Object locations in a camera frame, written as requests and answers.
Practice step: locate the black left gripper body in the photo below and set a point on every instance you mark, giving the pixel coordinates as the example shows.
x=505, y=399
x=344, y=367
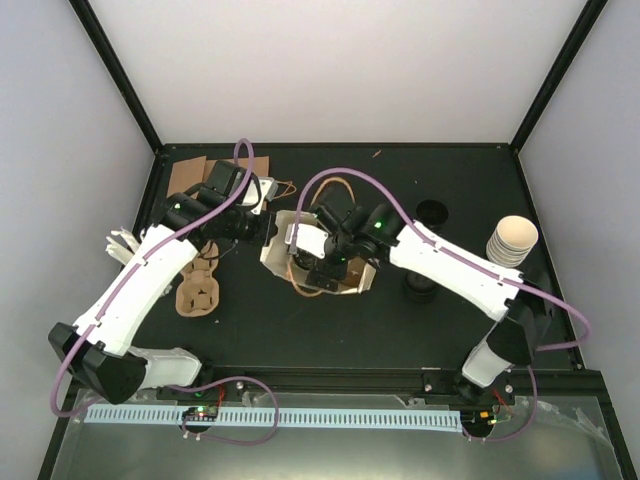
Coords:
x=258, y=235

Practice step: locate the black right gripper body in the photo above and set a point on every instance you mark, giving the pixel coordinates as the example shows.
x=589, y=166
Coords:
x=343, y=240

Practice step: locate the cream paper bag with handles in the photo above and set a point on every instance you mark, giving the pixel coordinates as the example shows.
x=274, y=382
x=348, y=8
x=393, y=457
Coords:
x=279, y=262

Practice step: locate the stack of white paper cups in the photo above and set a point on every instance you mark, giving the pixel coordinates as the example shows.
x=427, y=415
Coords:
x=512, y=240

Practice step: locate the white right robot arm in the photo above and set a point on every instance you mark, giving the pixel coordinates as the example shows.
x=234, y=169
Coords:
x=519, y=306

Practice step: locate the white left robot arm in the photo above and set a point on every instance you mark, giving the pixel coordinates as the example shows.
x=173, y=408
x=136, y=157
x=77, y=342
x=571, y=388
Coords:
x=97, y=349

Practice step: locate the black coffee cup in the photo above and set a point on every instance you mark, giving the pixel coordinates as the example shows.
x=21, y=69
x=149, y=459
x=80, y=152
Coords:
x=432, y=214

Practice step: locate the flat brown paper bag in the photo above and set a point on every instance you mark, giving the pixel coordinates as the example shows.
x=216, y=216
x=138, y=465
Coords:
x=185, y=174

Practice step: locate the white stirrers in holder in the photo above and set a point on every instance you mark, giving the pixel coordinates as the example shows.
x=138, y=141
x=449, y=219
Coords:
x=122, y=246

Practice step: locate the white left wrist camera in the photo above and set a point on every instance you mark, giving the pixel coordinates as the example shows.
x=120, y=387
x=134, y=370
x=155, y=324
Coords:
x=260, y=191

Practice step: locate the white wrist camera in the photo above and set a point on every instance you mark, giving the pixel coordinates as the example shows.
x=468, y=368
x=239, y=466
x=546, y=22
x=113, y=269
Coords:
x=260, y=191
x=310, y=239

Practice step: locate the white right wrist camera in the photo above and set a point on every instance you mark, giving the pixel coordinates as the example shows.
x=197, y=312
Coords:
x=310, y=239

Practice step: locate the brown paper bag with handles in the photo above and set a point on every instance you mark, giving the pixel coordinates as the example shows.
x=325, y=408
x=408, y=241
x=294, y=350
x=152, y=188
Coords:
x=260, y=175

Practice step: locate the white slotted cable duct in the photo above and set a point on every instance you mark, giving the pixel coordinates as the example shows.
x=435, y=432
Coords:
x=317, y=418

